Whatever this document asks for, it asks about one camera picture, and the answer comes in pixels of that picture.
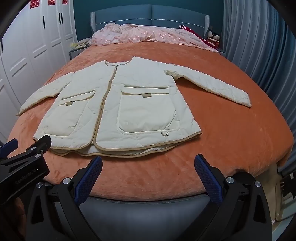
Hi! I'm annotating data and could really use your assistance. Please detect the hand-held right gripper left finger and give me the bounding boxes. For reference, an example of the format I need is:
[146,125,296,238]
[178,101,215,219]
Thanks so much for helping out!
[25,156,103,241]

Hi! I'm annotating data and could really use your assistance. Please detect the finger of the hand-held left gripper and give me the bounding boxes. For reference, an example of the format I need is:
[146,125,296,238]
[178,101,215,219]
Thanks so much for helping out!
[0,134,52,172]
[0,138,19,161]

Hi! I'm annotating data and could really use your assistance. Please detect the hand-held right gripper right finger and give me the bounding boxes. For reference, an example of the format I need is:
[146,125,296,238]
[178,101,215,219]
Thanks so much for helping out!
[194,154,273,241]

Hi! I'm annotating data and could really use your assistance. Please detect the cream quilted jacket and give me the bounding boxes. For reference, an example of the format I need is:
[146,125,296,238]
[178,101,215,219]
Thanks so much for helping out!
[16,56,252,158]

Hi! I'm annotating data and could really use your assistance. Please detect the orange plush blanket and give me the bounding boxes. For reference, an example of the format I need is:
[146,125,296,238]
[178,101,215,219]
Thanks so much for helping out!
[7,40,294,202]

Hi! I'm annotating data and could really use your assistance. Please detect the grey bed footboard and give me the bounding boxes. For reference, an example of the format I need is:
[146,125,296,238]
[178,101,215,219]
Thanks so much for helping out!
[79,193,222,241]

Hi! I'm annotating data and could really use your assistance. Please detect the white wardrobe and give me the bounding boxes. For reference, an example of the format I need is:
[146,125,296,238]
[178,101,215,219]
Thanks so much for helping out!
[0,0,78,142]

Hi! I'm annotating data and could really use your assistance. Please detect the grey nightstand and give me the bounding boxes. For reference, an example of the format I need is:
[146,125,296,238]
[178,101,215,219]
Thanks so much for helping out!
[69,45,93,62]

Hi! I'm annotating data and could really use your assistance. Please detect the grey curtain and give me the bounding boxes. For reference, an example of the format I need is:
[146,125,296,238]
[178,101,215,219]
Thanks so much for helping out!
[223,0,296,176]

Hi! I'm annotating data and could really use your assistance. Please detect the red cloth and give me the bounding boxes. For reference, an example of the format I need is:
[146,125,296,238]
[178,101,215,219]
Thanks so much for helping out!
[178,24,219,49]

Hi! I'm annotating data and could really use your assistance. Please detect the pink floral quilt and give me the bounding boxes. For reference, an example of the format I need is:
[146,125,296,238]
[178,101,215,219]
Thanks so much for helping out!
[89,23,220,52]

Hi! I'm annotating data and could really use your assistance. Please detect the blue upholstered headboard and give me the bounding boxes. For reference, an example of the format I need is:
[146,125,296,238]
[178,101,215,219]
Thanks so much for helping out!
[90,4,210,40]

